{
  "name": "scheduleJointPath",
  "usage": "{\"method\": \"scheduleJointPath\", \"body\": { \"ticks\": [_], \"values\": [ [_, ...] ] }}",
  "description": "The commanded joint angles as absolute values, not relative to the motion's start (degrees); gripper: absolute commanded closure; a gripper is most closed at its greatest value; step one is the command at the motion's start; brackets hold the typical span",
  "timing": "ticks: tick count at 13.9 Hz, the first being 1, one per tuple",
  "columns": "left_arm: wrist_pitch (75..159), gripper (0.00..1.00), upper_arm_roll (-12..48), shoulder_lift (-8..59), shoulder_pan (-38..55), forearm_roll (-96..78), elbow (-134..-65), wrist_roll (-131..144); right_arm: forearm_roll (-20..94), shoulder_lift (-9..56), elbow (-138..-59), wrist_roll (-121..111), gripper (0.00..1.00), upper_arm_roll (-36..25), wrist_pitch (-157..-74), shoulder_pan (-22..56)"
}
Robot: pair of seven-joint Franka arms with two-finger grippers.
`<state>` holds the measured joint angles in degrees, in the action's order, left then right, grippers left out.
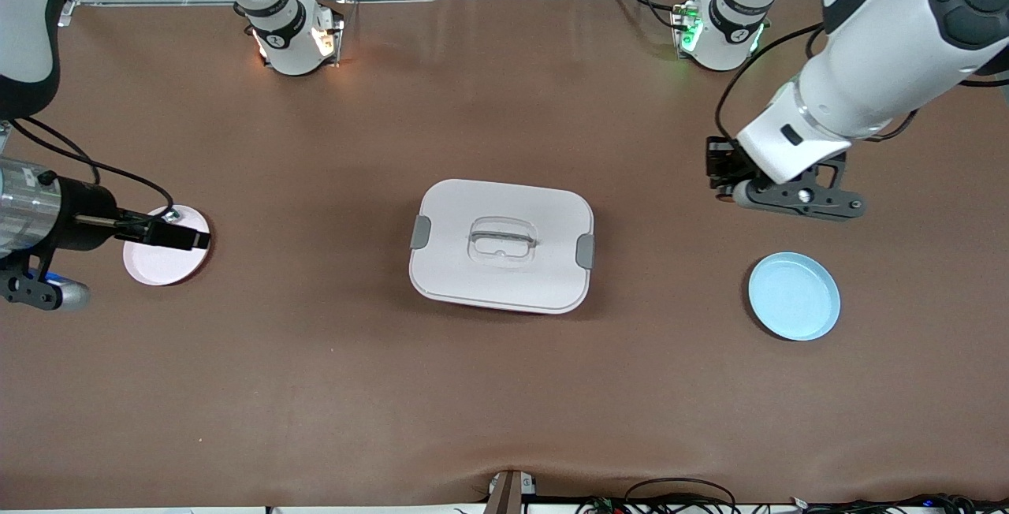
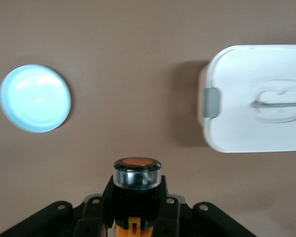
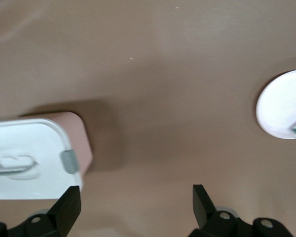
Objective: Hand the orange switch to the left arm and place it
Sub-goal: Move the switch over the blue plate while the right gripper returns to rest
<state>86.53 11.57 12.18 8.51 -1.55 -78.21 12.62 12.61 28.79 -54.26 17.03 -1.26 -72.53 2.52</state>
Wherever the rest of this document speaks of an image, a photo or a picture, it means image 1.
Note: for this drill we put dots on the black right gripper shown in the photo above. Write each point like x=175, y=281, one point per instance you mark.
x=79, y=214

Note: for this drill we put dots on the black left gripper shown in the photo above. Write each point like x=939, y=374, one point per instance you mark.
x=723, y=163

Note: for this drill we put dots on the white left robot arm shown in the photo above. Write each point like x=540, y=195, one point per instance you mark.
x=883, y=65

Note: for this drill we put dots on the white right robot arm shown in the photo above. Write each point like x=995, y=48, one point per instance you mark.
x=288, y=41

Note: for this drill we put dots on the white lidded storage box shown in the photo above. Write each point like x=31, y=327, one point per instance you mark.
x=504, y=281

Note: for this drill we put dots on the pink round plate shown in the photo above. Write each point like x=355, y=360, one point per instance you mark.
x=161, y=270

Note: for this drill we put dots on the light blue round plate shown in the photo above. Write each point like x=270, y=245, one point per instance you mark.
x=792, y=297

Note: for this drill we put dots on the brown camera mount post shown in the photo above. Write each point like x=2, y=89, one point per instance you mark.
x=508, y=494

